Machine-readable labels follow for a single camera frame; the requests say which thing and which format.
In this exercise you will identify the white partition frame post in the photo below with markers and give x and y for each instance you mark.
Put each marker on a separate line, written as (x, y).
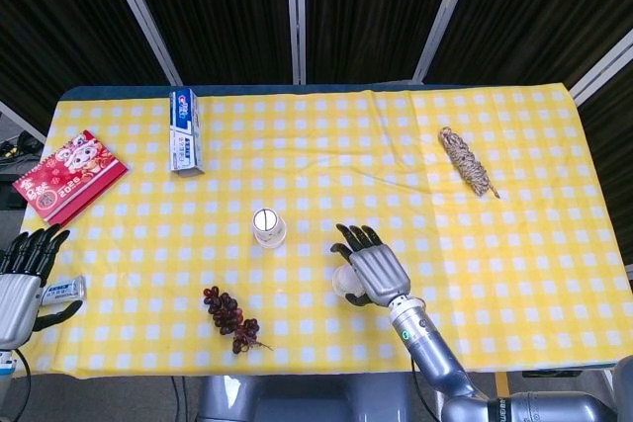
(143, 22)
(442, 17)
(296, 17)
(603, 66)
(20, 120)

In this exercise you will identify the paper cup with marked base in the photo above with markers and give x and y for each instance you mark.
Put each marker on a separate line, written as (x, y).
(264, 222)

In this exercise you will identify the yellow white checkered tablecloth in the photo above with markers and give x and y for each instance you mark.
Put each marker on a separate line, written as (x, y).
(346, 155)

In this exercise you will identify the small white toothpaste tube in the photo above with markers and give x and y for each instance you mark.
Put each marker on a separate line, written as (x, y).
(62, 291)

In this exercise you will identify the paper cup with green fern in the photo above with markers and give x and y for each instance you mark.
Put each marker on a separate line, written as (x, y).
(346, 283)

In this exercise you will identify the blue white toothpaste box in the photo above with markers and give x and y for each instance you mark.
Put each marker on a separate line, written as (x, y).
(185, 135)

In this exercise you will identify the grey robot torso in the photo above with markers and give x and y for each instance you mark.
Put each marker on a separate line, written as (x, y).
(297, 402)

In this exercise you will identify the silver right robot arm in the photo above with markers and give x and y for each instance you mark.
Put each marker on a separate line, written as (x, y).
(430, 348)

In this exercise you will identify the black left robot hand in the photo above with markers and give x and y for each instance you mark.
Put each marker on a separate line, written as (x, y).
(17, 303)

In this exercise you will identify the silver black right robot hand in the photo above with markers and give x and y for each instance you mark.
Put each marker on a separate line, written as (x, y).
(381, 274)

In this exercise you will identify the dark red grape bunch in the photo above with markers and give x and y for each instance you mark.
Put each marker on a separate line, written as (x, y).
(225, 311)

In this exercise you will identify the black pleated partition curtain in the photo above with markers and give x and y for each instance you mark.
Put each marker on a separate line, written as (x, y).
(59, 22)
(371, 12)
(613, 170)
(222, 12)
(544, 7)

